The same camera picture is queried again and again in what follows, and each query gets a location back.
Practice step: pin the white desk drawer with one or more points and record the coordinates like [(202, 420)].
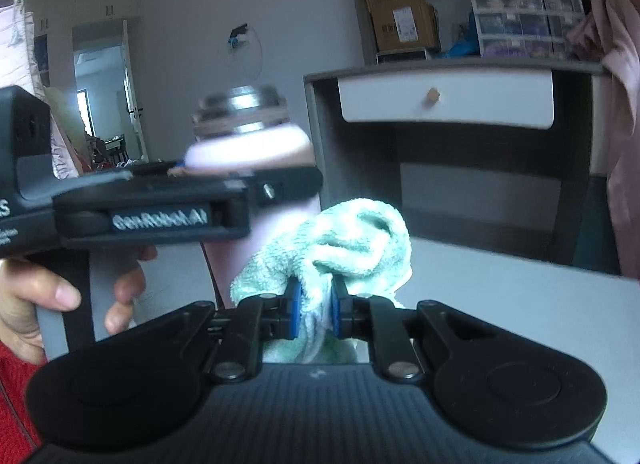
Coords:
[(475, 99)]

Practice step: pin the green checkered cloth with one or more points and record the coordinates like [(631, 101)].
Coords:
[(360, 239)]

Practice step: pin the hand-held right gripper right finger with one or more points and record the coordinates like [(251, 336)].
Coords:
[(336, 314)]

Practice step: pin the grey desk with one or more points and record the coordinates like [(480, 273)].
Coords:
[(320, 144)]

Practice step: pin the person's left hand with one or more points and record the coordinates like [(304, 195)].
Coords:
[(30, 289)]

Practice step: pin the blue plastic bag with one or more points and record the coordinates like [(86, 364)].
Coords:
[(465, 46)]

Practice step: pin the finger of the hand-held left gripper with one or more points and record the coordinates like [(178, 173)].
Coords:
[(290, 184), (160, 166)]

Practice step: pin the person's left forearm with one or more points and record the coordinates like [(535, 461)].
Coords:
[(12, 394)]

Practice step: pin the white door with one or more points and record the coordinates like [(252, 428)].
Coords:
[(132, 94)]

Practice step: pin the clear plastic drawer organizer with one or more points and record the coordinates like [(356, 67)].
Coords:
[(520, 4)]

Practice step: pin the wall socket with blue plug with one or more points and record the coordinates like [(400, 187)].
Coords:
[(237, 36)]

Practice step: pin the cardboard box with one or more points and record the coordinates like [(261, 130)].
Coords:
[(400, 9)]

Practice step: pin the pale pink hanging fabric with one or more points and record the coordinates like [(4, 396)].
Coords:
[(15, 44)]

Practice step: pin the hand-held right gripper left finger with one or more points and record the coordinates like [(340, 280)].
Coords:
[(296, 309)]

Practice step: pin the pink curtain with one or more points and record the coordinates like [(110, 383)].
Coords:
[(625, 144)]

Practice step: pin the pink insulated bottle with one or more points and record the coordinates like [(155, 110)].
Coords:
[(250, 151)]

